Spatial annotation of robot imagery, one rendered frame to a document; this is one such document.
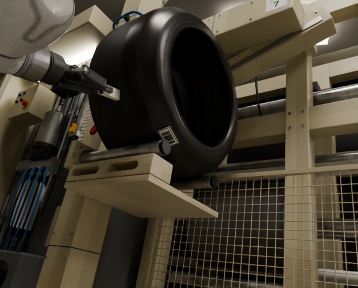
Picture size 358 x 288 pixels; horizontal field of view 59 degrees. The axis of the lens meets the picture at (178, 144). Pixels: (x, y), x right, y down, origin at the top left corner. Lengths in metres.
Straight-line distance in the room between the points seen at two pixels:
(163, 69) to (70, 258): 0.66
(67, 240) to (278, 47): 1.16
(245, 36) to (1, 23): 1.15
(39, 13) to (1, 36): 0.09
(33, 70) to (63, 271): 0.64
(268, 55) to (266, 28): 0.12
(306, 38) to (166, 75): 0.80
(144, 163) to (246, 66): 0.86
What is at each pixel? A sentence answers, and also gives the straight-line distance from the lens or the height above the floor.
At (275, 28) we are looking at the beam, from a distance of 1.52.
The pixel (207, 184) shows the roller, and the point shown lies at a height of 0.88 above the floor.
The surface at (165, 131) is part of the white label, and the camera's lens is 0.90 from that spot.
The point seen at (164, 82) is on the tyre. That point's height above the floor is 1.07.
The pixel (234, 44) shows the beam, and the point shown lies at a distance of 1.59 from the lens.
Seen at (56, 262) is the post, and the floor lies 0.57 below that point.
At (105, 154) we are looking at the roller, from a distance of 1.02.
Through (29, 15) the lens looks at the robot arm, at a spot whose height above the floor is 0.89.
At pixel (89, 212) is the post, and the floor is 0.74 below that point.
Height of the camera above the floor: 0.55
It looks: 25 degrees up
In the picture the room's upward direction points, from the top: 10 degrees clockwise
